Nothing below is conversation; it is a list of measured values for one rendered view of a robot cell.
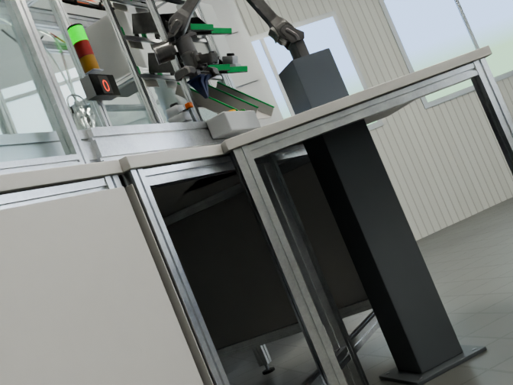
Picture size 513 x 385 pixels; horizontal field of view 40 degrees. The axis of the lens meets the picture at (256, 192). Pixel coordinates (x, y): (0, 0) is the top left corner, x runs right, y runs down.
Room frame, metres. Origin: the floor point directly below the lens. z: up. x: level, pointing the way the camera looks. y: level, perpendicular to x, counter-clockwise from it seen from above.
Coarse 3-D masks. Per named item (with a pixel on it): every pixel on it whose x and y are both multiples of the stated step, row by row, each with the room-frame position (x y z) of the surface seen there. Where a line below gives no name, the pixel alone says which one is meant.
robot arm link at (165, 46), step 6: (174, 18) 2.18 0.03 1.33; (180, 18) 2.18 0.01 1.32; (174, 24) 2.17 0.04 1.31; (180, 24) 2.18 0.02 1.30; (174, 30) 2.17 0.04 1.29; (168, 36) 2.17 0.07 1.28; (174, 36) 2.18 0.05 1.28; (162, 42) 2.20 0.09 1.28; (168, 42) 2.20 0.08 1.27; (156, 48) 2.18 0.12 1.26; (162, 48) 2.18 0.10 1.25; (168, 48) 2.18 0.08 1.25; (156, 54) 2.18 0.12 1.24; (162, 54) 2.18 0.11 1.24; (168, 54) 2.18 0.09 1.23; (162, 60) 2.19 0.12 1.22; (168, 60) 2.20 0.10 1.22
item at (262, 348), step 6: (252, 348) 3.18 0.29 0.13; (258, 348) 3.17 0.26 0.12; (264, 348) 3.19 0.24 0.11; (258, 354) 3.17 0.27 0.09; (264, 354) 3.17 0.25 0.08; (258, 360) 3.18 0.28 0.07; (264, 360) 3.17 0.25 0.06; (270, 360) 3.20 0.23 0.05; (264, 372) 3.17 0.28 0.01; (270, 372) 3.17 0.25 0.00
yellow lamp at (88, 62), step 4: (84, 56) 2.12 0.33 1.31; (88, 56) 2.12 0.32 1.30; (92, 56) 2.13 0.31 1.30; (80, 60) 2.13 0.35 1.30; (84, 60) 2.12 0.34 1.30; (88, 60) 2.12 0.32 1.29; (92, 60) 2.13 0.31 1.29; (96, 60) 2.14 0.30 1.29; (84, 64) 2.12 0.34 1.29; (88, 64) 2.12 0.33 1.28; (92, 64) 2.12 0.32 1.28; (96, 64) 2.13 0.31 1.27; (84, 68) 2.13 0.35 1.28; (88, 68) 2.12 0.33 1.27; (92, 68) 2.12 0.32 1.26; (96, 68) 2.13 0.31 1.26; (84, 72) 2.14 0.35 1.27
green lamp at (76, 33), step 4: (72, 28) 2.12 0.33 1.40; (76, 28) 2.12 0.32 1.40; (80, 28) 2.13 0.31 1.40; (68, 32) 2.14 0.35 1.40; (72, 32) 2.12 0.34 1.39; (76, 32) 2.12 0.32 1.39; (80, 32) 2.13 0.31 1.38; (84, 32) 2.14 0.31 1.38; (72, 36) 2.13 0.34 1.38; (76, 36) 2.12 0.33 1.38; (80, 36) 2.12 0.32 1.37; (84, 36) 2.13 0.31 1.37; (72, 40) 2.13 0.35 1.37; (76, 40) 2.12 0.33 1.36
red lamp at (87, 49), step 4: (80, 40) 2.12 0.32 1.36; (84, 40) 2.13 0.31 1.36; (88, 40) 2.14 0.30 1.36; (76, 44) 2.12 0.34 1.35; (80, 44) 2.12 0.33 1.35; (84, 44) 2.12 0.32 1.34; (88, 44) 2.13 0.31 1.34; (76, 48) 2.13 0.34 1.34; (80, 48) 2.12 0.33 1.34; (84, 48) 2.12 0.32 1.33; (88, 48) 2.13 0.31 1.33; (76, 52) 2.13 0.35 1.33; (80, 52) 2.12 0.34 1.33; (84, 52) 2.12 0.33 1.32; (88, 52) 2.13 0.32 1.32; (92, 52) 2.14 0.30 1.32; (80, 56) 2.13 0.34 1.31
